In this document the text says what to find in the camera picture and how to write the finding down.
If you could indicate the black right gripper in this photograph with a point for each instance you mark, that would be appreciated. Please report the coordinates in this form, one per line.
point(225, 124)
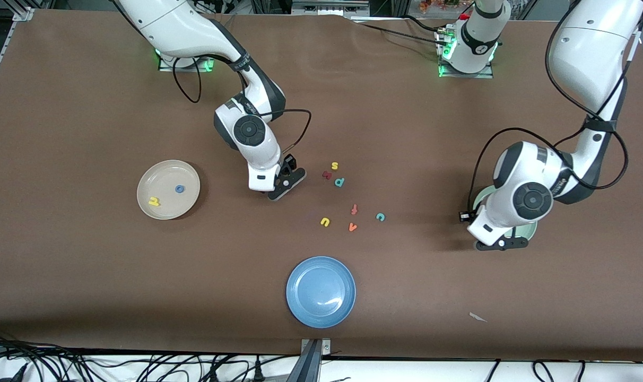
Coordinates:
point(288, 163)

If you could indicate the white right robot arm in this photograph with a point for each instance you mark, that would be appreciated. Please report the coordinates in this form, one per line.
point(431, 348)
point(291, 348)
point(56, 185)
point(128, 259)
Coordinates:
point(183, 26)

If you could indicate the grey background device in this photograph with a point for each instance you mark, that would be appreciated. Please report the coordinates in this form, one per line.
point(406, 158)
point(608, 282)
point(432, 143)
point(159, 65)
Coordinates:
point(329, 7)

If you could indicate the teal letter p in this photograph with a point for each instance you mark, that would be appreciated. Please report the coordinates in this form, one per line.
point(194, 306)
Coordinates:
point(339, 182)

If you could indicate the beige brown plate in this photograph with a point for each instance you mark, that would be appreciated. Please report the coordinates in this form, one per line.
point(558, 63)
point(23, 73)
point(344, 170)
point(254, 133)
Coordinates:
point(168, 175)

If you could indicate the brown table cover sheet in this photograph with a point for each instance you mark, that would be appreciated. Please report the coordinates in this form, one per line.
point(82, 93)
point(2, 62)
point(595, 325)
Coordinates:
point(88, 106)

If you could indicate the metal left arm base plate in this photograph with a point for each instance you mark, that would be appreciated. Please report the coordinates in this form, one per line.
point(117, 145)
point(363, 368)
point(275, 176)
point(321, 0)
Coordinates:
point(470, 76)

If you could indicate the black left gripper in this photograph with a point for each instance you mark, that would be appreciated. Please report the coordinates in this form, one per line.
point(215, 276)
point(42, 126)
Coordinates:
point(465, 216)

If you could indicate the orange background flowers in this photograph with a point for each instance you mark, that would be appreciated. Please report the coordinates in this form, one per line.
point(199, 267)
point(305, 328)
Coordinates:
point(443, 5)

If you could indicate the small white paper scrap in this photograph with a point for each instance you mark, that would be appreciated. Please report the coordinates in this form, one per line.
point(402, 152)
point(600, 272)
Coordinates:
point(477, 317)

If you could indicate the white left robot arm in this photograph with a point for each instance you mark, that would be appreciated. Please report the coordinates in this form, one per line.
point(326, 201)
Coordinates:
point(592, 53)

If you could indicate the grey metal camera post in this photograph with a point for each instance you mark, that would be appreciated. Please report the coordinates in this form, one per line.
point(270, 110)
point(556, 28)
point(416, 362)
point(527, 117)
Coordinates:
point(311, 361)

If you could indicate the blue plate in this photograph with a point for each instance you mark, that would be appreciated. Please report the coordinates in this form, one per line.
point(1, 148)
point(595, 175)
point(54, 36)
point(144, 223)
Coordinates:
point(321, 292)

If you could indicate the light green plate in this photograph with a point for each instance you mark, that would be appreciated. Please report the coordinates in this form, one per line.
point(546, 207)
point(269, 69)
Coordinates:
point(528, 229)

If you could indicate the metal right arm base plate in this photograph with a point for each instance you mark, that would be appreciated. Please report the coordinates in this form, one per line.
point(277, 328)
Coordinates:
point(165, 68)

